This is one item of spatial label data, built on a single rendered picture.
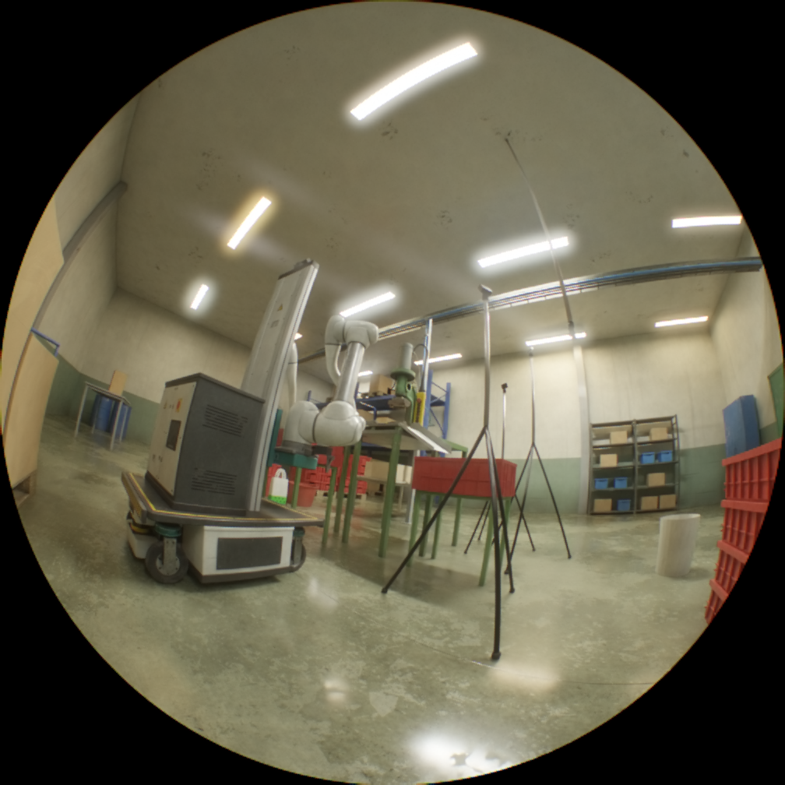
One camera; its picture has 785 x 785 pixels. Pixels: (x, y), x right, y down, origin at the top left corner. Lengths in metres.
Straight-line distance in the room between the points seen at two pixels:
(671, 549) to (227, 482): 2.40
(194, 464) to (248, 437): 0.27
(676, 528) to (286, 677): 2.01
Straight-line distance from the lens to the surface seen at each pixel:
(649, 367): 7.66
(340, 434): 1.30
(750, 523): 1.18
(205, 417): 1.13
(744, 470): 1.23
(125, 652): 0.91
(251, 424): 1.23
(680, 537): 2.08
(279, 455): 1.41
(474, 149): 3.89
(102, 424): 8.79
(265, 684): 0.85
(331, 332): 1.67
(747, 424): 6.57
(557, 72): 3.81
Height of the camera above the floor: 0.60
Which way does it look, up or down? 17 degrees up
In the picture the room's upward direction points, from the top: 8 degrees clockwise
